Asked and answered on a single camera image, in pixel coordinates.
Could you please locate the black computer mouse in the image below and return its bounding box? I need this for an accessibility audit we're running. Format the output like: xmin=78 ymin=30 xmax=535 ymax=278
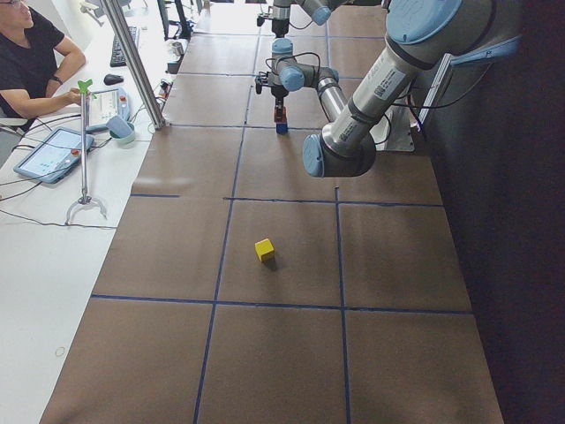
xmin=103 ymin=73 xmax=124 ymax=86

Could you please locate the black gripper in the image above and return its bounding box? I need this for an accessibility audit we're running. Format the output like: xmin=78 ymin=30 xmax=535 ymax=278
xmin=254 ymin=72 xmax=289 ymax=122
xmin=257 ymin=11 xmax=290 ymax=38

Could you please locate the teach pendant tablet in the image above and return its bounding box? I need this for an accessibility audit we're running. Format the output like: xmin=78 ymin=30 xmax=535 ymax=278
xmin=13 ymin=128 xmax=82 ymax=184
xmin=86 ymin=87 xmax=131 ymax=133

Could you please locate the aluminium frame post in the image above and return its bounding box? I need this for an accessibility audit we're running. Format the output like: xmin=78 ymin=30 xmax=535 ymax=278
xmin=101 ymin=0 xmax=166 ymax=130

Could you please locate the blue tape dispenser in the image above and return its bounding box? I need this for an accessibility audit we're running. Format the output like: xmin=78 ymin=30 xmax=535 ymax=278
xmin=107 ymin=116 xmax=135 ymax=148

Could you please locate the yellow cube block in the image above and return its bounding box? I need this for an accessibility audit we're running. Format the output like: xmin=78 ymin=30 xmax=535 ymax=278
xmin=254 ymin=238 xmax=275 ymax=262

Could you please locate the near teach pendant tablet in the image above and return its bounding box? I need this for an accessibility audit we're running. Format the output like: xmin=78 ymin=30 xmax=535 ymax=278
xmin=13 ymin=128 xmax=82 ymax=184

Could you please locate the person in black shirt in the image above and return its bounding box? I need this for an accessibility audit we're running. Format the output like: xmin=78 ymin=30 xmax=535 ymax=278
xmin=1 ymin=1 xmax=86 ymax=132

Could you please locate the small metal cup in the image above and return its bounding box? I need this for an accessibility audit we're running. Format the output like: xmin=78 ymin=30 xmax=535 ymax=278
xmin=169 ymin=42 xmax=185 ymax=57

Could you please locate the blue cube block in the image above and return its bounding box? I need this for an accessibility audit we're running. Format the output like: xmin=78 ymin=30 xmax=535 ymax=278
xmin=275 ymin=123 xmax=288 ymax=134

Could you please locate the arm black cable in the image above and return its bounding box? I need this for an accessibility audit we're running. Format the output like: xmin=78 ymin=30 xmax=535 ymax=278
xmin=264 ymin=51 xmax=460 ymax=147

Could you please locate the red cube block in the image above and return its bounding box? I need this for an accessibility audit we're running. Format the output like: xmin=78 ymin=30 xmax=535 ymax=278
xmin=274 ymin=107 xmax=287 ymax=125

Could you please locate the far teach pendant tablet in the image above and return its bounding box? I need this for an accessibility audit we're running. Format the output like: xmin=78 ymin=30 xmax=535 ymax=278
xmin=86 ymin=87 xmax=131 ymax=133

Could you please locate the black keyboard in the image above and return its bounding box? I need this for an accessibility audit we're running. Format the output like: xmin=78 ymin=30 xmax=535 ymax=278
xmin=109 ymin=25 xmax=141 ymax=69

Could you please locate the green handled reacher grabber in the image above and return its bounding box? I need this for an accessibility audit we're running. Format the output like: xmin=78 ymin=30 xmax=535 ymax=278
xmin=64 ymin=79 xmax=107 ymax=226

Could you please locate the black box under cup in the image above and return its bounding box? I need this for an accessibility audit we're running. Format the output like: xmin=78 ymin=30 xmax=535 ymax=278
xmin=167 ymin=55 xmax=184 ymax=75

